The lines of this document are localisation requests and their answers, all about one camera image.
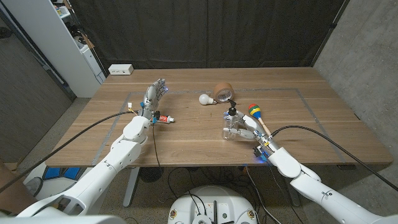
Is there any white robot torso base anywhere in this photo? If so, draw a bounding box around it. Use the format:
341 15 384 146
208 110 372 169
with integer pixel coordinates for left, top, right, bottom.
167 185 258 224

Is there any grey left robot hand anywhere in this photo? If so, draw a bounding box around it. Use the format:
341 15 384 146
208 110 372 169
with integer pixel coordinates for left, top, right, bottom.
138 78 169 118

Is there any clear dispenser bottle black pump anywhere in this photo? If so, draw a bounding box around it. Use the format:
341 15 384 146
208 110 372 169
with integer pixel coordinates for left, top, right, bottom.
221 100 242 141

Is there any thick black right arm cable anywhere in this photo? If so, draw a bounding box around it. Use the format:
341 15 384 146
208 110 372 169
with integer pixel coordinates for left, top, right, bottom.
271 125 398 192

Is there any thin black left wrist cable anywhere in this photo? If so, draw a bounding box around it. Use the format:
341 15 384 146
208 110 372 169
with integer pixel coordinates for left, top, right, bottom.
151 123 162 167

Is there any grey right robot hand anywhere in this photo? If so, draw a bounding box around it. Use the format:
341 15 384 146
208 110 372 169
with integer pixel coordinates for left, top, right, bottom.
223 110 280 153

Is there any black round floor object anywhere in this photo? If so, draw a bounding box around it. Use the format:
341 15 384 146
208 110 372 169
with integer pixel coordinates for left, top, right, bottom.
139 167 165 184

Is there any white power strip box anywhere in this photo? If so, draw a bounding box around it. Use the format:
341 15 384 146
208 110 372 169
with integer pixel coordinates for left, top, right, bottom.
108 63 134 76

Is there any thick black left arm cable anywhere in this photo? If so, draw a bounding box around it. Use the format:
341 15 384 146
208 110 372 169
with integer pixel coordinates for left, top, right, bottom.
0 110 139 193

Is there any brown packing tape roll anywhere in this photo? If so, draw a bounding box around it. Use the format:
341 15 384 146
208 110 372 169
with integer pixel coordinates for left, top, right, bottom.
213 82 235 104

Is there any colourful wooden maraca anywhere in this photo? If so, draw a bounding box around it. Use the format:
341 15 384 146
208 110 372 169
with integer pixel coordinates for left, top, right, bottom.
248 103 272 138

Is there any white storage cabinet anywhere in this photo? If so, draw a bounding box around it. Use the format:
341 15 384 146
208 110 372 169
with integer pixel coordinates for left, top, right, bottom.
1 0 106 99

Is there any red teal toothpaste tube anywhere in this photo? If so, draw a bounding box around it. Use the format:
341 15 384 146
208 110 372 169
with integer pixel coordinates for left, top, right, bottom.
152 114 175 124

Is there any white blue mobile base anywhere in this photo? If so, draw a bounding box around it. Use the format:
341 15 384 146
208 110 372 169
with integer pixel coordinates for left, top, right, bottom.
23 160 94 203

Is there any black backdrop pole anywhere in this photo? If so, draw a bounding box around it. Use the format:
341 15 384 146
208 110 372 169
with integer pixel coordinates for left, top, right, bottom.
310 0 351 67

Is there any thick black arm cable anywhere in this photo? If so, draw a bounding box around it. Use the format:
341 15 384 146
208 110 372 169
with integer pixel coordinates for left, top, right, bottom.
271 125 398 192
0 110 139 193

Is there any grey floor cable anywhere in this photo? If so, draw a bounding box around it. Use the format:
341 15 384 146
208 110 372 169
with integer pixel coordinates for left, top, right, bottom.
244 166 274 224

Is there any light wooden table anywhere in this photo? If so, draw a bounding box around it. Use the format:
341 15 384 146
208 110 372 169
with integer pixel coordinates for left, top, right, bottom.
93 88 348 164

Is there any white light bulb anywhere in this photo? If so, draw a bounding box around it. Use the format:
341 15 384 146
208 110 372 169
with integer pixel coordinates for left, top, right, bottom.
198 93 218 106

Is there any dark fabric curtain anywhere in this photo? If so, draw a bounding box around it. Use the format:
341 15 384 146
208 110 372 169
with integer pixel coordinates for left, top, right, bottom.
68 0 346 70

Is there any white table leg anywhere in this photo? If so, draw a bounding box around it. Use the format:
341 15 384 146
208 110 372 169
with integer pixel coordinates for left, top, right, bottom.
279 166 302 208
123 167 141 208

